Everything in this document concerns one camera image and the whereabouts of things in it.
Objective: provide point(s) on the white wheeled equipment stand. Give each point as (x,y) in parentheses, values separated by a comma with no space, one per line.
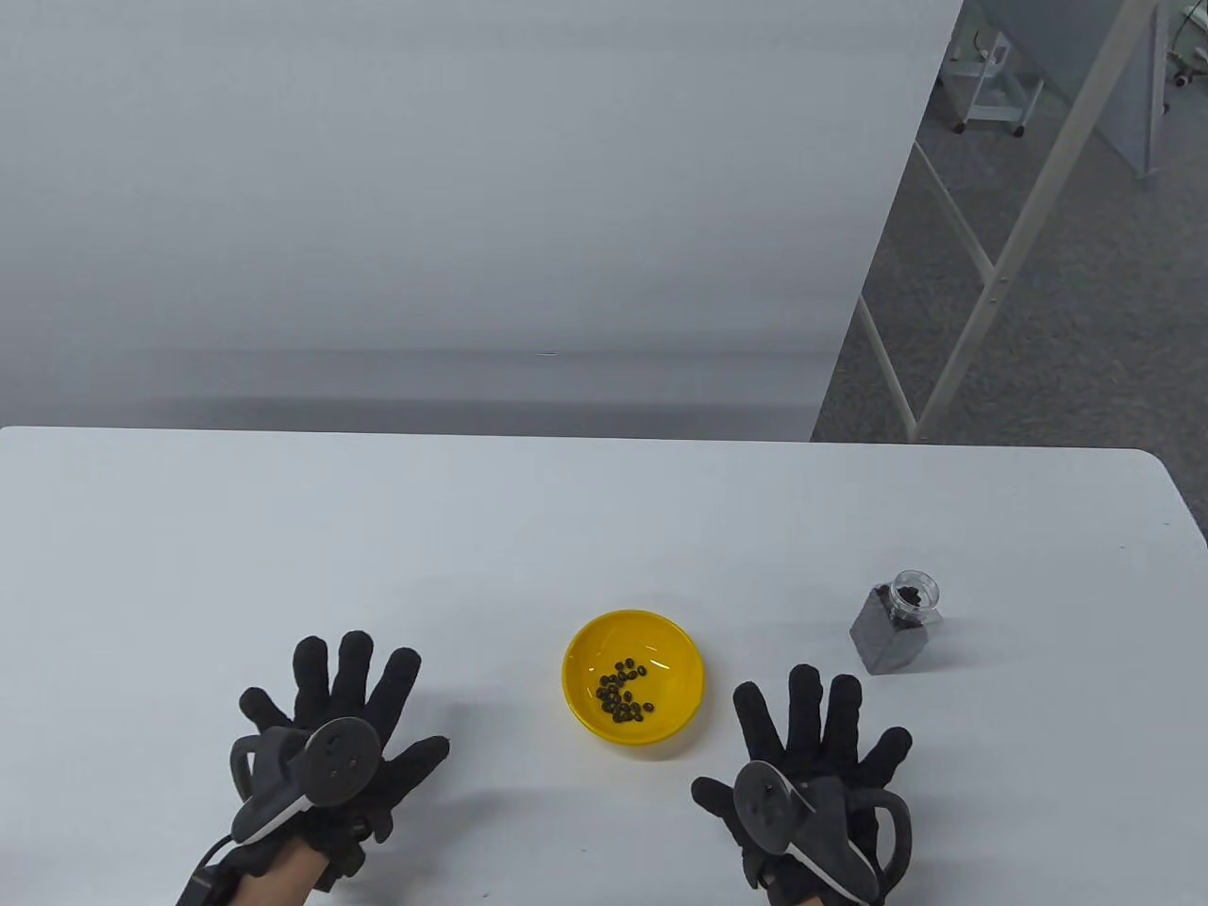
(1187,57)

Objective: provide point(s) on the white backdrop panel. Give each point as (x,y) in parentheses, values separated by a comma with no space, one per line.
(425,189)

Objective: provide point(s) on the person's right middle finger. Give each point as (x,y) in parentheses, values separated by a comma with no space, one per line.
(807,708)

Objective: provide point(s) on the yellow plastic bowl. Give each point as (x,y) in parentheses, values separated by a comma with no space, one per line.
(590,661)

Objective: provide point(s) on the grey controller on right glove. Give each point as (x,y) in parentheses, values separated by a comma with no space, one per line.
(802,821)

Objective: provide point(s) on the pile of dark beans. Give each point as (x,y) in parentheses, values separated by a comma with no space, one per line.
(623,694)

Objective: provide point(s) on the white metal stand frame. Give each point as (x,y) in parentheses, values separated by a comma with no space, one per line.
(1029,208)

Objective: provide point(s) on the person's left little finger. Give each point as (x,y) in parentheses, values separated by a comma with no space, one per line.
(264,708)

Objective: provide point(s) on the grey controller on left glove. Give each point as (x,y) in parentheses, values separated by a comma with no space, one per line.
(330,760)

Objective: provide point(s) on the person's right little finger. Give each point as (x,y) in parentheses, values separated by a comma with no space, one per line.
(885,750)

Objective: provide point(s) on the white wheeled cart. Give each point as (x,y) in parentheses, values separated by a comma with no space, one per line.
(996,85)

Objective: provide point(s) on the clear jar of dark beans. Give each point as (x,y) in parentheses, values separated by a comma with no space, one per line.
(887,632)

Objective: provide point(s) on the person's left hand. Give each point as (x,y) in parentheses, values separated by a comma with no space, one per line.
(396,717)

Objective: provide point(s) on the person's left thumb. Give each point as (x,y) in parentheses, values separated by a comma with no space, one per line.
(422,760)

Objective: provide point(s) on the person's left middle finger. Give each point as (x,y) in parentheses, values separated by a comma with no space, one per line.
(356,675)

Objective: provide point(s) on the person's right thumb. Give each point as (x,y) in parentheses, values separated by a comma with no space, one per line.
(717,800)

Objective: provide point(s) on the person's left forearm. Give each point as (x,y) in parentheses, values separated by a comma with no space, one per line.
(278,878)

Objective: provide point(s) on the grey controller on glove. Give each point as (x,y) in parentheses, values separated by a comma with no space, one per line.
(802,821)
(330,760)

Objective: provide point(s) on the person's right hand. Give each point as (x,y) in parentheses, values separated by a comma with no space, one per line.
(821,755)

